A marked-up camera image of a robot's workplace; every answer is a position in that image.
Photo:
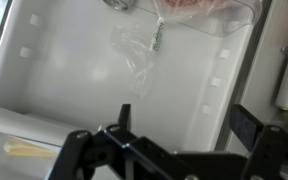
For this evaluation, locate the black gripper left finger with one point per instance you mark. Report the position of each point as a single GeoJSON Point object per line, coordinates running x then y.
{"type": "Point", "coordinates": [84, 153]}

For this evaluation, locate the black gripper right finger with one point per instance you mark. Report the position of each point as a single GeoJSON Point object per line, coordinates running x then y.
{"type": "Point", "coordinates": [270, 150]}

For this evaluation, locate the white fridge door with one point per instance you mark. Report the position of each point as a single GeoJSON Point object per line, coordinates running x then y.
{"type": "Point", "coordinates": [84, 66]}

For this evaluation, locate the wrapped yellow cheese wedge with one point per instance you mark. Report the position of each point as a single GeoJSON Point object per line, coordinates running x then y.
{"type": "Point", "coordinates": [27, 148]}

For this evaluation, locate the silver can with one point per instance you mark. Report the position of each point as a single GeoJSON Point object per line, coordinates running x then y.
{"type": "Point", "coordinates": [117, 3]}

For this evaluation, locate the clear plastic bag with meat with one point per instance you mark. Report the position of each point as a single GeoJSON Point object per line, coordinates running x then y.
{"type": "Point", "coordinates": [184, 8]}

